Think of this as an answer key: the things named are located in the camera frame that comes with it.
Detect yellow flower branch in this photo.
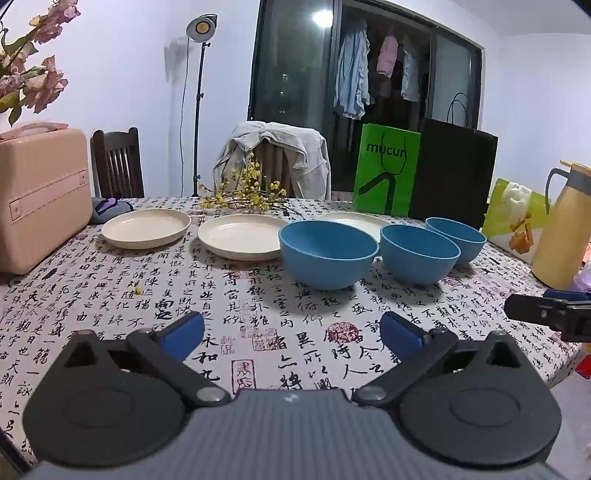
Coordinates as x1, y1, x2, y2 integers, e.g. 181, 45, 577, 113
198, 152, 301, 217

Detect black paper bag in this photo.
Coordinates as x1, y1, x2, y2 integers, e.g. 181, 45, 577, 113
409, 92, 499, 230

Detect pink rose bouquet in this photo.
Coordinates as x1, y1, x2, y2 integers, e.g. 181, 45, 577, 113
0, 0, 81, 127

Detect beige jacket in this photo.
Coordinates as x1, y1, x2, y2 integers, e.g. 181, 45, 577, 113
213, 121, 332, 200

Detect wooden chair with jacket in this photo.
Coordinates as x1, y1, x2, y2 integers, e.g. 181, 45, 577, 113
254, 141, 296, 199

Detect blue bowl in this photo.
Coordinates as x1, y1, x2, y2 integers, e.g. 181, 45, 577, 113
425, 217, 487, 266
379, 224, 461, 284
278, 220, 380, 291

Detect dark wooden chair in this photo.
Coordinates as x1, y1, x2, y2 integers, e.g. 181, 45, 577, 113
90, 127, 145, 199

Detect gold thermos jug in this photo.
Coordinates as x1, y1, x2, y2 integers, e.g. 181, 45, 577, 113
531, 160, 591, 291

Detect yellow-green printed bag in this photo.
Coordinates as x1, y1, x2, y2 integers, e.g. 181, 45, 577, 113
481, 178, 550, 257

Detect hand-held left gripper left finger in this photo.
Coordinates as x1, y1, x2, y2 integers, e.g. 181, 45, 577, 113
61, 311, 232, 408

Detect pink hard case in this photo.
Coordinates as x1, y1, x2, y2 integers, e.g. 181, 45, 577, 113
0, 121, 93, 275

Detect black framed glass door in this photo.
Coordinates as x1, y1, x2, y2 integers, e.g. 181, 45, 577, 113
248, 0, 485, 195

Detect calligraphy printed tablecloth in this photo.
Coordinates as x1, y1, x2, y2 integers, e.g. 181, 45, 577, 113
0, 196, 583, 467

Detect grey purple cloth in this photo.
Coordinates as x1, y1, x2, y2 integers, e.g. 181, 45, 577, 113
90, 197, 134, 224

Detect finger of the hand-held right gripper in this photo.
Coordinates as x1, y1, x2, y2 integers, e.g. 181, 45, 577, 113
542, 289, 591, 304
504, 294, 591, 343

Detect hanging pale blue shirt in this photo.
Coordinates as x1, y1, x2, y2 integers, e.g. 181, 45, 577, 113
401, 39, 422, 102

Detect cream plate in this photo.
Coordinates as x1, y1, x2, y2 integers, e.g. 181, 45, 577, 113
101, 209, 192, 250
198, 213, 296, 261
318, 211, 393, 244

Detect hanging pink garment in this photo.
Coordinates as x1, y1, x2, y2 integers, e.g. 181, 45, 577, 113
376, 34, 400, 79

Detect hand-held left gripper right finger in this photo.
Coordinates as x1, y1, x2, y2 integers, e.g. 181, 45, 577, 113
352, 311, 526, 409

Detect green paper bag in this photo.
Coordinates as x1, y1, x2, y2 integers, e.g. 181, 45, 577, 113
353, 123, 422, 217

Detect studio light on stand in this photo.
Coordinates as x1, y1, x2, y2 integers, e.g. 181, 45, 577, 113
186, 14, 219, 197

